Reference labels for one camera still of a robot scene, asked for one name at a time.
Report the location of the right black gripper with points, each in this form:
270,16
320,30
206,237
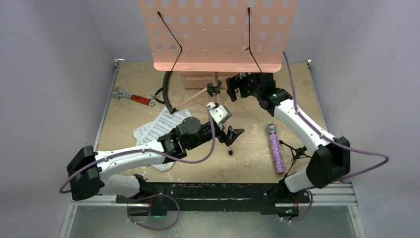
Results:
240,87

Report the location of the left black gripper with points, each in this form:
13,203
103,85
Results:
232,133

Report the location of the pink folding music stand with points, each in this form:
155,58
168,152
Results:
235,36

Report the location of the sheet music page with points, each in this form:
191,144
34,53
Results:
163,124
138,132

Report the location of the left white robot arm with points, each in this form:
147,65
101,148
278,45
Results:
89,169

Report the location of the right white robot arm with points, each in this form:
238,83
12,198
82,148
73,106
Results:
329,160

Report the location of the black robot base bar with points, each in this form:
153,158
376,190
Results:
265,198

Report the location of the purple glitter microphone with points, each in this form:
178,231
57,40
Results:
275,148

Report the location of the pink plastic storage box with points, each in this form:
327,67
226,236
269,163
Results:
195,79

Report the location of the black microphone tripod stand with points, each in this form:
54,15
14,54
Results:
297,153

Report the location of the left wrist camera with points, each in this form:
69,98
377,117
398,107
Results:
219,113

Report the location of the black handled pliers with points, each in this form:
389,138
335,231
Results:
156,96

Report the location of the red handled adjustable wrench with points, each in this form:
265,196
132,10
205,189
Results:
118,92

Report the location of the aluminium table frame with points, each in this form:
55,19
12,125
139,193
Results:
330,216

